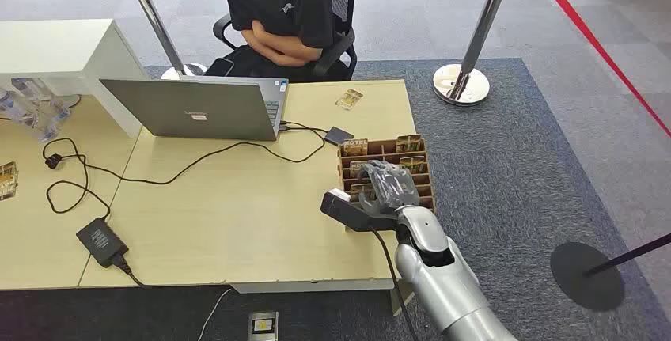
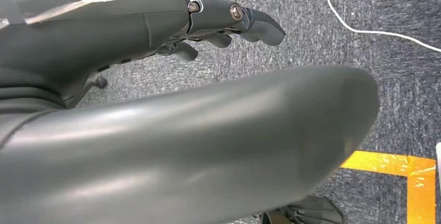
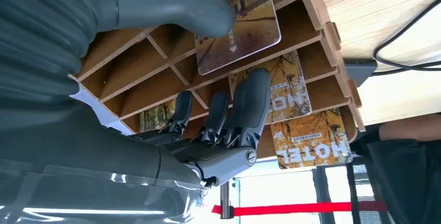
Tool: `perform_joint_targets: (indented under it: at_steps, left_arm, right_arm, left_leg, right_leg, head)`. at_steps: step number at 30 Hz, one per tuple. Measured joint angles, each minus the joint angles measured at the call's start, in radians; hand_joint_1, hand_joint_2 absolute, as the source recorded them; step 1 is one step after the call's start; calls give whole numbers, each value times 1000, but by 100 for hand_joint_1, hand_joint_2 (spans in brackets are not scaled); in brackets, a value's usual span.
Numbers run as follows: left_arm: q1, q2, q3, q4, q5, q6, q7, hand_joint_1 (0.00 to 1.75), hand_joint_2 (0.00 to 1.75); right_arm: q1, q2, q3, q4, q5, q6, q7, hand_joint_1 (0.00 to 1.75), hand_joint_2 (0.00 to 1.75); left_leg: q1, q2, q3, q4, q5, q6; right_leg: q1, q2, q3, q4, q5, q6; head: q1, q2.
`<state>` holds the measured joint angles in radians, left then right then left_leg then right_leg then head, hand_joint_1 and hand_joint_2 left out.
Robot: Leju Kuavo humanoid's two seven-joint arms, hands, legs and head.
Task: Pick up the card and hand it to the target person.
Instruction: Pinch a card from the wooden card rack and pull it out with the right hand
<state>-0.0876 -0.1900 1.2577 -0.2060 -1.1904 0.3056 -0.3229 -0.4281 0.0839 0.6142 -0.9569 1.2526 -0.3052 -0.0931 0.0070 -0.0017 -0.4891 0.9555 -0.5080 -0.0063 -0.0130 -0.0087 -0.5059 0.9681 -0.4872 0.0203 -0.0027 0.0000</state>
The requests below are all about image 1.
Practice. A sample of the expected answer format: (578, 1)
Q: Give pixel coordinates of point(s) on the beige desk leg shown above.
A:
(401, 299)

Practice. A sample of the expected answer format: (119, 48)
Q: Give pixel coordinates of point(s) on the person's right forearm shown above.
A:
(293, 55)

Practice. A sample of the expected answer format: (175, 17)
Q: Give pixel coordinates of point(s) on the red barrier belt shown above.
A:
(592, 40)

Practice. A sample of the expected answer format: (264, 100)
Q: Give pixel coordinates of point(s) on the wooden card holder box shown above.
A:
(385, 151)

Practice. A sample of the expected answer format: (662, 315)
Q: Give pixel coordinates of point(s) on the clear plastic water bottle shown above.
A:
(44, 100)
(23, 116)

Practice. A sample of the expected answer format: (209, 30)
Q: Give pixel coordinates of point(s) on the small black usb hub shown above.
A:
(338, 136)

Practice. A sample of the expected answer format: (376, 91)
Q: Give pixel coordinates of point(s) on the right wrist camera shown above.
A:
(348, 213)

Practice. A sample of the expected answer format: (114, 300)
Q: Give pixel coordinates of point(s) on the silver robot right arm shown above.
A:
(440, 275)

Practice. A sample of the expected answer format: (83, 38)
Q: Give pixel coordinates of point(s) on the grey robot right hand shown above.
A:
(390, 189)

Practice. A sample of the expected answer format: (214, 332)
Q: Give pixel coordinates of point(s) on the black office chair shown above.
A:
(341, 45)

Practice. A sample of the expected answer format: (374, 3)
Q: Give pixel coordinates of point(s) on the person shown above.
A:
(278, 3)

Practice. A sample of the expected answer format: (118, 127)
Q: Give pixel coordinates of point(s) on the person's left forearm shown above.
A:
(262, 32)

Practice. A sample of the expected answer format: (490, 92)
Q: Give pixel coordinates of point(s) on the black stanchion post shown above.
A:
(584, 275)

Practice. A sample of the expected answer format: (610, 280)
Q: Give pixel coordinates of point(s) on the white cabinet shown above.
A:
(52, 45)

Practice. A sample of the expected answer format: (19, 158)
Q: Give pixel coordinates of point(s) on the grey laptop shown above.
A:
(194, 108)

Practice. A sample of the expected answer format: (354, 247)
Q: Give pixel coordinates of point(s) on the dark grey rug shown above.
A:
(498, 171)

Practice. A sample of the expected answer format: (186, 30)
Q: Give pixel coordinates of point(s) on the black smartphone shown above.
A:
(220, 67)

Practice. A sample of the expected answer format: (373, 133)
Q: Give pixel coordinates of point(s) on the chrome stanchion post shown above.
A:
(485, 19)
(157, 24)

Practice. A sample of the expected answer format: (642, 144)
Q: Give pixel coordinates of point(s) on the black power adapter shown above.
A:
(101, 241)

